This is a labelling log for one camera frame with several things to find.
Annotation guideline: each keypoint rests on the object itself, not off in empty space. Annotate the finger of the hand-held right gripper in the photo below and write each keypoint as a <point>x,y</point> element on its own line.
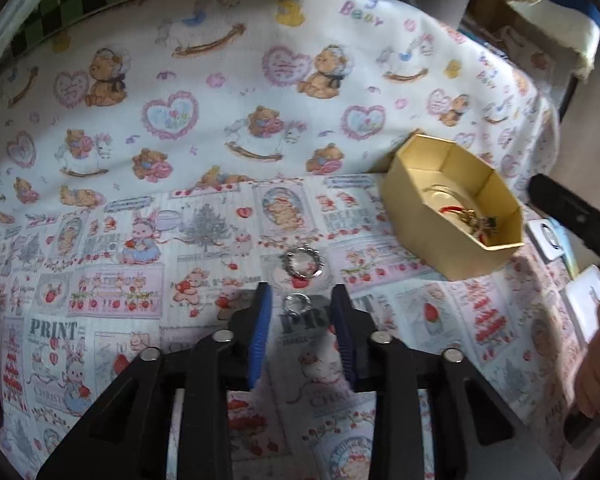
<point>575,215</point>

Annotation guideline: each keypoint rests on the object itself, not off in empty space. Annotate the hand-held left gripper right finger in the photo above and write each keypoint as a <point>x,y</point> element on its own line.
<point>344,340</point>

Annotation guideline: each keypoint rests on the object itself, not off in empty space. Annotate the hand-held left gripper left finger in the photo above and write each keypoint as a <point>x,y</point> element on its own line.
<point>260,335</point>

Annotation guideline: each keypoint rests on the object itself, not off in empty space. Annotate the yellow octagonal cardboard box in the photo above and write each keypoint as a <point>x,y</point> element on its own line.
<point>430,240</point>

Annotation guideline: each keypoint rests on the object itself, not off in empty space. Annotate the silver bangle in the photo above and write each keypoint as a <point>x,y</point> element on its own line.
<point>437,191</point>

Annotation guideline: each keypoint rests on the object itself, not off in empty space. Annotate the white card with round mark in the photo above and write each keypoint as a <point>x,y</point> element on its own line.
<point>547,237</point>

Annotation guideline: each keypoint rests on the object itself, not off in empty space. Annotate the white paper card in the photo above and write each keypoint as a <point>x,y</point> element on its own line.
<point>587,305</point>

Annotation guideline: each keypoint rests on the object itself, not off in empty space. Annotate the strawberry patchwork print cloth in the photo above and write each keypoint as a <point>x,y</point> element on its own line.
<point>130,280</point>

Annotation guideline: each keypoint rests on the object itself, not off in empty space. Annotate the striped orange blue cloth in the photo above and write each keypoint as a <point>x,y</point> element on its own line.
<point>555,20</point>

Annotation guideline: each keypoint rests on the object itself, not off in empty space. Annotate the bear print white cloth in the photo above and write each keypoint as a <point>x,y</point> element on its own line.
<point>230,60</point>

